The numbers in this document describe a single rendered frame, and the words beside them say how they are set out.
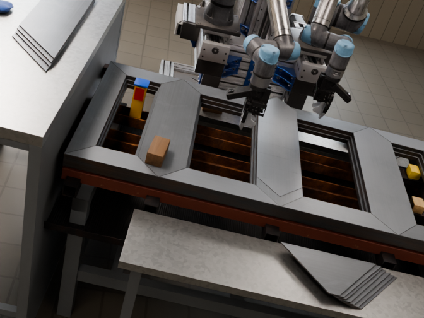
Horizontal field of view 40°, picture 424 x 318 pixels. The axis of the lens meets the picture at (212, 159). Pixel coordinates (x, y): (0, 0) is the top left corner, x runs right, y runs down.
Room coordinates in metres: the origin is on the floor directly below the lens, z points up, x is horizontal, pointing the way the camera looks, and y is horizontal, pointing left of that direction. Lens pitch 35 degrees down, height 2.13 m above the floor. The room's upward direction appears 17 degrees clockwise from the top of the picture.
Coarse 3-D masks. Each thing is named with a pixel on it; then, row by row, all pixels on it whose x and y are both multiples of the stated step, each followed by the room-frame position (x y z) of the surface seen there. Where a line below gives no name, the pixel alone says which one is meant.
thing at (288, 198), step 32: (256, 128) 2.17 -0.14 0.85; (320, 128) 2.33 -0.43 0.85; (64, 160) 1.60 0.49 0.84; (256, 160) 1.92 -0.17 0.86; (352, 160) 2.17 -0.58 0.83; (416, 160) 2.36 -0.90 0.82; (192, 192) 1.64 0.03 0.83; (224, 192) 1.65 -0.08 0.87; (320, 224) 1.68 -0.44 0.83; (352, 224) 1.69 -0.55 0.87
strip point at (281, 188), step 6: (264, 180) 1.79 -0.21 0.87; (270, 180) 1.80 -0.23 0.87; (276, 180) 1.81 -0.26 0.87; (270, 186) 1.77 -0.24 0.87; (276, 186) 1.78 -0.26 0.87; (282, 186) 1.79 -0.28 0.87; (288, 186) 1.80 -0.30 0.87; (294, 186) 1.81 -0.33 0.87; (276, 192) 1.74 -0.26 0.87; (282, 192) 1.75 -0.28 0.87; (288, 192) 1.76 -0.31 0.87
